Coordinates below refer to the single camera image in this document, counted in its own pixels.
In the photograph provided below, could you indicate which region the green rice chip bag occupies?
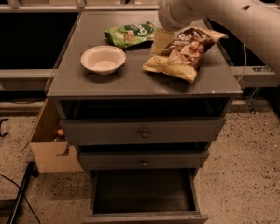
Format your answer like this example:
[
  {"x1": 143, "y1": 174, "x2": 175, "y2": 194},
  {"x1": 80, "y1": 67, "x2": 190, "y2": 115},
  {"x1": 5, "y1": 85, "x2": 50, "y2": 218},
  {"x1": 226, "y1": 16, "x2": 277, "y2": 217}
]
[{"x1": 104, "y1": 21, "x2": 156, "y2": 49}]

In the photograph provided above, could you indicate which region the grey drawer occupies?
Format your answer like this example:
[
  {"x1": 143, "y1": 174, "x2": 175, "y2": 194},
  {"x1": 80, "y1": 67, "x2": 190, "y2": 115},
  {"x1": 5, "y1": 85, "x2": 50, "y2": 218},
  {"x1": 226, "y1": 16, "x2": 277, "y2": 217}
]
[
  {"x1": 60, "y1": 118, "x2": 225, "y2": 145},
  {"x1": 79, "y1": 151, "x2": 209, "y2": 171},
  {"x1": 81, "y1": 169, "x2": 208, "y2": 224}
]

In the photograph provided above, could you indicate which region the metal frame rail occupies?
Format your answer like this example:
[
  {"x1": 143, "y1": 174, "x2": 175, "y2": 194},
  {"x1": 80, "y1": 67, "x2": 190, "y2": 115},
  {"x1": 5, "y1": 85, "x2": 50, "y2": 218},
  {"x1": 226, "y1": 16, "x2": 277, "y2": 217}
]
[{"x1": 0, "y1": 4, "x2": 158, "y2": 13}]

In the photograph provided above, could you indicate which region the white paper bowl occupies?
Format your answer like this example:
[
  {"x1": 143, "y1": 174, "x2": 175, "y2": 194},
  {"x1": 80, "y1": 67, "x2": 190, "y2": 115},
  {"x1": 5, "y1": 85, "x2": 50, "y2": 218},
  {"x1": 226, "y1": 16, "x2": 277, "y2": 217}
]
[{"x1": 80, "y1": 46, "x2": 126, "y2": 75}]

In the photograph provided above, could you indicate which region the grey top drawer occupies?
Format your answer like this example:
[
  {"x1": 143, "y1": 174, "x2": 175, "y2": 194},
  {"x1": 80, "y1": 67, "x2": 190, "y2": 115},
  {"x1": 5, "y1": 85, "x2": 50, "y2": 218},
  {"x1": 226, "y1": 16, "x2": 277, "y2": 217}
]
[{"x1": 60, "y1": 118, "x2": 225, "y2": 145}]

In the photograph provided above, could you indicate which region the grey drawer cabinet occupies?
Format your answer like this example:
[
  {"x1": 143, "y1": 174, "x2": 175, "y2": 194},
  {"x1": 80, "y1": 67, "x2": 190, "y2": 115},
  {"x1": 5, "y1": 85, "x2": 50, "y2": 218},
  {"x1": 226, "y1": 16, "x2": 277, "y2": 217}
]
[{"x1": 46, "y1": 9, "x2": 243, "y2": 224}]

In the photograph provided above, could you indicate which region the black pole on floor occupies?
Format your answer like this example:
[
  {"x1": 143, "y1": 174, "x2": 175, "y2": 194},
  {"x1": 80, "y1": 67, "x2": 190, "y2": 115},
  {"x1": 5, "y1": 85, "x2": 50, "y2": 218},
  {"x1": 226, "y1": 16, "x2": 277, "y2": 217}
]
[{"x1": 7, "y1": 161, "x2": 37, "y2": 224}]

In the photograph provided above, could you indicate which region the black floor cable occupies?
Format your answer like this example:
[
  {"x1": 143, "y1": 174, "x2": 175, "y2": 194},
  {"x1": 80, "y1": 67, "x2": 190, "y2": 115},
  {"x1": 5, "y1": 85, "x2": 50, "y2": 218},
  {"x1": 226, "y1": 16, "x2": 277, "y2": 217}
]
[{"x1": 0, "y1": 165, "x2": 43, "y2": 224}]

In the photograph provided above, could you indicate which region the grey middle drawer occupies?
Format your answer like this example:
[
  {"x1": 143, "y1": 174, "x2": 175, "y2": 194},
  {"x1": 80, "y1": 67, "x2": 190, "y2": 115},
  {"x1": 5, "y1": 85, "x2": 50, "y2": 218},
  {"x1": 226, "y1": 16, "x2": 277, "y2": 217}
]
[{"x1": 79, "y1": 151, "x2": 209, "y2": 171}]

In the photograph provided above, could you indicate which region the grey bottom drawer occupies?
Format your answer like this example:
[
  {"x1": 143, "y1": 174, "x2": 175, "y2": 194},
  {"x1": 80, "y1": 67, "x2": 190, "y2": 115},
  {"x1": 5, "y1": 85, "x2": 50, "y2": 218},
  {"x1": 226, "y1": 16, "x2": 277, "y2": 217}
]
[{"x1": 81, "y1": 169, "x2": 208, "y2": 224}]

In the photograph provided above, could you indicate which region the cardboard box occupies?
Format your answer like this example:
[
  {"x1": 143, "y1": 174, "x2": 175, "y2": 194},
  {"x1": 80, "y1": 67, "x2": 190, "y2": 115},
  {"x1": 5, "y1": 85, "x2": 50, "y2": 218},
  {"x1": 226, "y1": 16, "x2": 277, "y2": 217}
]
[{"x1": 27, "y1": 99, "x2": 82, "y2": 173}]

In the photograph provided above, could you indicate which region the brown yellow chip bag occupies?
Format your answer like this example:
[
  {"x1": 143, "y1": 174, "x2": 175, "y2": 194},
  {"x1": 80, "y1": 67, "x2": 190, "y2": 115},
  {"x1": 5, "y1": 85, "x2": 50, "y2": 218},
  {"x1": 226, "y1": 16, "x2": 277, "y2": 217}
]
[{"x1": 142, "y1": 27, "x2": 226, "y2": 83}]

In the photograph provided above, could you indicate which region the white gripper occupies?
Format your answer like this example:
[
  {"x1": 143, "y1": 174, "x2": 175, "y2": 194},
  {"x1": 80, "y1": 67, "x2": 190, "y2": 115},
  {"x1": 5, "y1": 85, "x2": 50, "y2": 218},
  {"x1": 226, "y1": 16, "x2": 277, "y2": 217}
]
[{"x1": 151, "y1": 0, "x2": 190, "y2": 55}]

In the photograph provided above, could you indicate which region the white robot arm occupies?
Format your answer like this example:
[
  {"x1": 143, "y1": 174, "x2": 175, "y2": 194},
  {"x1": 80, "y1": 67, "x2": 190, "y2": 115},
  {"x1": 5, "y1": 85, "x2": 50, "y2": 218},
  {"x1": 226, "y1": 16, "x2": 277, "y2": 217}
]
[{"x1": 157, "y1": 0, "x2": 280, "y2": 77}]

